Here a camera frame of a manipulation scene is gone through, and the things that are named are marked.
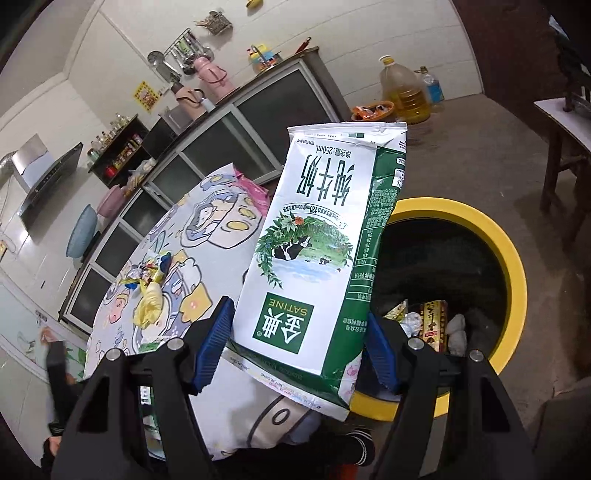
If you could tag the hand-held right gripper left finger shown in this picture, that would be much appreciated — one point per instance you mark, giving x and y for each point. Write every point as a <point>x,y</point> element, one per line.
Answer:
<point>214,341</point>

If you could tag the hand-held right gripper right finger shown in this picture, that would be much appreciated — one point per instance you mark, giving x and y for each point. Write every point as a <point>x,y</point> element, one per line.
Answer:
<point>383,355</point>

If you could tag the small yellow green packet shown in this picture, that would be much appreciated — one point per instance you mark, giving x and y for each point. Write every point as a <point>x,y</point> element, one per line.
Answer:
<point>397,311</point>

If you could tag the yellow brown drink carton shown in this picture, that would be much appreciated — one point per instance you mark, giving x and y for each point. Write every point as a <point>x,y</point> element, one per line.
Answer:
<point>436,323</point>

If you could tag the yellow rimmed black bin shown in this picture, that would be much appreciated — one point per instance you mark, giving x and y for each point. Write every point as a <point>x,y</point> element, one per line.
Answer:
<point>508,258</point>

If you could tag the flower printed glass door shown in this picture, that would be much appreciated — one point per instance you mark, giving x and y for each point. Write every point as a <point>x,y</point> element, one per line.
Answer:
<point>23,323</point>

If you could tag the yellow crumpled plastic bag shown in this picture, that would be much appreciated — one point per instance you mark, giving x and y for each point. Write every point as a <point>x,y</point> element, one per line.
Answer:
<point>150,304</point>

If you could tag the blue crumpled wrapper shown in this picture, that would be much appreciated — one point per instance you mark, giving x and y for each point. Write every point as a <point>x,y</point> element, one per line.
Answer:
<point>165,260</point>

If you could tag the colourful snack wrapper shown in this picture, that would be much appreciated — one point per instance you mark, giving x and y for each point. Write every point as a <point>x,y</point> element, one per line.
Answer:
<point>147,272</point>

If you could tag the green silver snack wrapper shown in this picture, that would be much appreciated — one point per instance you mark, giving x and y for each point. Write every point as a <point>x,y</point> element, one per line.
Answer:
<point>131,279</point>

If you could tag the cartoon printed tablecloth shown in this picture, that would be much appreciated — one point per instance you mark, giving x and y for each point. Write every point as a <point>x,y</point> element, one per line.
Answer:
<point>194,221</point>

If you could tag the blue plastic basket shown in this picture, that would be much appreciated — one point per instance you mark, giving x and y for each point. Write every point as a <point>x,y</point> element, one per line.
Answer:
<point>82,230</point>

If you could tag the pink plastic basin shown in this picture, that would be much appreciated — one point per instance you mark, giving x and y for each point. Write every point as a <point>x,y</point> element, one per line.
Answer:
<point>113,203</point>

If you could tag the plastic bag of food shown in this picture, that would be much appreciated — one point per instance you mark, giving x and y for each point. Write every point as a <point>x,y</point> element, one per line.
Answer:
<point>142,173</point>

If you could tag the steel range hood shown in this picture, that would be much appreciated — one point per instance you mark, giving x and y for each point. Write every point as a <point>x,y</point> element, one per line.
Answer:
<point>46,180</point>

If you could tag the dark wooden spice shelf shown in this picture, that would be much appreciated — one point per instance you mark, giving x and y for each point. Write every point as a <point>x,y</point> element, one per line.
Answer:
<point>104,170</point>

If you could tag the row of spice jars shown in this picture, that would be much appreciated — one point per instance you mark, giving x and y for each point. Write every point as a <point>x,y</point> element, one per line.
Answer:
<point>127,150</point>

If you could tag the black microwave oven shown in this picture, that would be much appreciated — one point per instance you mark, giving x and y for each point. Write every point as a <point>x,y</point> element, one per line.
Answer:
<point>159,134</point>

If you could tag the kitchen counter cabinet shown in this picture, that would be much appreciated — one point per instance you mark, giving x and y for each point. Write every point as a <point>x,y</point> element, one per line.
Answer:
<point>258,115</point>

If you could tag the row of glass bottles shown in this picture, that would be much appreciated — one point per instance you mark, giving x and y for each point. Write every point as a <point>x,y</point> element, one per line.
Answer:
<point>108,134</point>

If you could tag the pink thermos flask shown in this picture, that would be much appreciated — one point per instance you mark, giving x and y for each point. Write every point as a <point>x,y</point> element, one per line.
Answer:
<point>212,78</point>
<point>187,99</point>

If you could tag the brown waste bin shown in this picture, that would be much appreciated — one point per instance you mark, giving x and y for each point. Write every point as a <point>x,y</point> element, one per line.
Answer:
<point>371,111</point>

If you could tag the large cooking oil jug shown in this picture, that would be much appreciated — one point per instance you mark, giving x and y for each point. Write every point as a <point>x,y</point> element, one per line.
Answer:
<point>406,97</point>

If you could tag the clear water bottle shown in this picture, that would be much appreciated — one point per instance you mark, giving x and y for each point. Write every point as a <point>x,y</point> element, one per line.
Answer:
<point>434,87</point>

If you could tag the yellow dish soap bottle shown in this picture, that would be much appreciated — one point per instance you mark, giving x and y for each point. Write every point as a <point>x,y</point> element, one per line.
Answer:
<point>265,57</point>

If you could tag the rack of hanging utensils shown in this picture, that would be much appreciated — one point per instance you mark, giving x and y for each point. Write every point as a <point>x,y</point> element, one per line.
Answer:
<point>182,50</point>

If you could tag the wooden stool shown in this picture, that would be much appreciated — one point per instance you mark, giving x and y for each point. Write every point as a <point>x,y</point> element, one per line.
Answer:
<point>554,110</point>

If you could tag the brown wooden door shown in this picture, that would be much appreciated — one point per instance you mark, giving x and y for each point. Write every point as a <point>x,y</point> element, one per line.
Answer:
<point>508,46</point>

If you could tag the white exhaust duct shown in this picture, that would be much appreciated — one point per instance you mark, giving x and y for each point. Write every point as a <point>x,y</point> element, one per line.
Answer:
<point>8,167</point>

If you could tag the yellow wall poster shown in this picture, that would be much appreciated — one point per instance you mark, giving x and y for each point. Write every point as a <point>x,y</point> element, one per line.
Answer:
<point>145,95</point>

